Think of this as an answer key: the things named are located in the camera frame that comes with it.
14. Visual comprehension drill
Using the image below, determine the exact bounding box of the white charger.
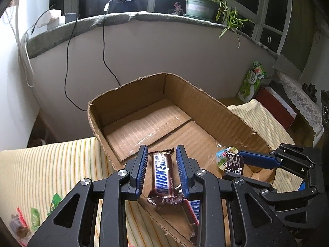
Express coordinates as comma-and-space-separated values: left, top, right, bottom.
38, 9, 65, 29

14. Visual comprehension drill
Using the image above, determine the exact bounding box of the brown chocolate bar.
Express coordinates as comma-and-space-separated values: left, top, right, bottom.
147, 148, 185, 206
180, 199, 201, 240

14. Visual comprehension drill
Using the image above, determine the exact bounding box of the cardboard box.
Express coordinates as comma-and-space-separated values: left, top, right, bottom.
87, 72, 277, 247

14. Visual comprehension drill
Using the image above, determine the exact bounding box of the white lace cloth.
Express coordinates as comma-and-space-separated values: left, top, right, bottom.
275, 72, 324, 134

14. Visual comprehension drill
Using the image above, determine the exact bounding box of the black speaker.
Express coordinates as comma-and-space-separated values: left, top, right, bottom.
320, 90, 329, 124

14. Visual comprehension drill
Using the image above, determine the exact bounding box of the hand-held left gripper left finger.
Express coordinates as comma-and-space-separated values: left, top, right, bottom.
27, 145, 149, 247

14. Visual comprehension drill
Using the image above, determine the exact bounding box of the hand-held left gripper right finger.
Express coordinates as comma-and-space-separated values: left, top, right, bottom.
176, 145, 301, 247

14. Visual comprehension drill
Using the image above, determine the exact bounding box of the small dark snack packet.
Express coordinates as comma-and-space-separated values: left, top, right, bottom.
215, 147, 238, 171
224, 152, 244, 177

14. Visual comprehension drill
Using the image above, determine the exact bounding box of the dark figurine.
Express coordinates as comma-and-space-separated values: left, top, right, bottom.
302, 82, 318, 98

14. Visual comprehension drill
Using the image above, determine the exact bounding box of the small pink flower plant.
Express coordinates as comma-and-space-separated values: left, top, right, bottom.
170, 2, 184, 16

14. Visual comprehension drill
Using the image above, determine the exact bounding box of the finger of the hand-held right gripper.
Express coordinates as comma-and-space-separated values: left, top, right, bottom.
238, 143, 322, 178
222, 174, 320, 213

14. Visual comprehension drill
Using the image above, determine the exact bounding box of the potted spider plant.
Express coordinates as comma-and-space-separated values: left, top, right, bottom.
168, 0, 256, 48

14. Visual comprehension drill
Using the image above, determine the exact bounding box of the green snack bag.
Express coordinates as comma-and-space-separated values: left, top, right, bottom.
236, 60, 268, 103

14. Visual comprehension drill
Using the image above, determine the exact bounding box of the black power cable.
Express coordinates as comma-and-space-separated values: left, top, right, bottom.
64, 15, 88, 112
102, 4, 121, 86

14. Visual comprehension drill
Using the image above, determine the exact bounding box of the red box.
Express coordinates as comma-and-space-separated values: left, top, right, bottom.
256, 86, 299, 130

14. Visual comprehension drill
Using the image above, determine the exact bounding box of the white cable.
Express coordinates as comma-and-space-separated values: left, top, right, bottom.
10, 5, 35, 88

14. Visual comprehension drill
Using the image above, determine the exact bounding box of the small green candy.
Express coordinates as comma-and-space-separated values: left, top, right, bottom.
47, 193, 62, 217
30, 207, 40, 231

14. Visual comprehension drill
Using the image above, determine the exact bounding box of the striped yellow blanket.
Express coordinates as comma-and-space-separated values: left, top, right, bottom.
0, 99, 304, 247

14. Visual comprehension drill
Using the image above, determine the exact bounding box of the red candy packet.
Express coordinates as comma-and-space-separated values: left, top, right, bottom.
10, 207, 31, 240

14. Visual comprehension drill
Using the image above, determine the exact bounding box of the olive curtain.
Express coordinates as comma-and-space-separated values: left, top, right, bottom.
272, 0, 322, 81

